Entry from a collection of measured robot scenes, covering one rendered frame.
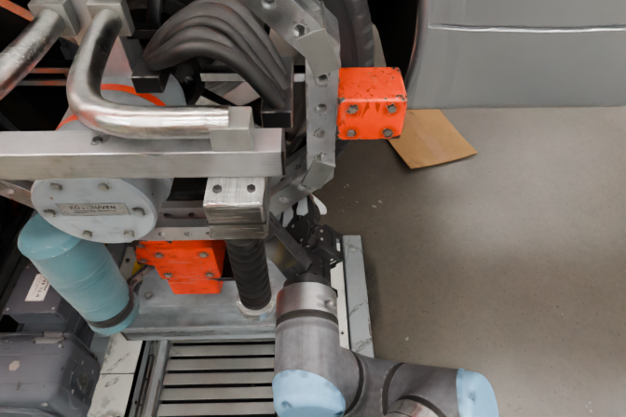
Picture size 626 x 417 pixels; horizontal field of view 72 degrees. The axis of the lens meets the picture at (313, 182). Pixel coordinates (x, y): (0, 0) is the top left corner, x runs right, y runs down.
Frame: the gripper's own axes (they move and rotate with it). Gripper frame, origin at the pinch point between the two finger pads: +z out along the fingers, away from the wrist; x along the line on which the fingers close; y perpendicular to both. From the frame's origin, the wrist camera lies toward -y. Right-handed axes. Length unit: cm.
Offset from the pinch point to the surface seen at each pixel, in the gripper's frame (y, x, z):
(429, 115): 84, -5, 95
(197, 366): 22, -60, -11
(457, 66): 4.3, 32.1, 7.4
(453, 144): 88, -1, 77
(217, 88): -16.6, -4.7, 18.0
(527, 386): 87, -3, -16
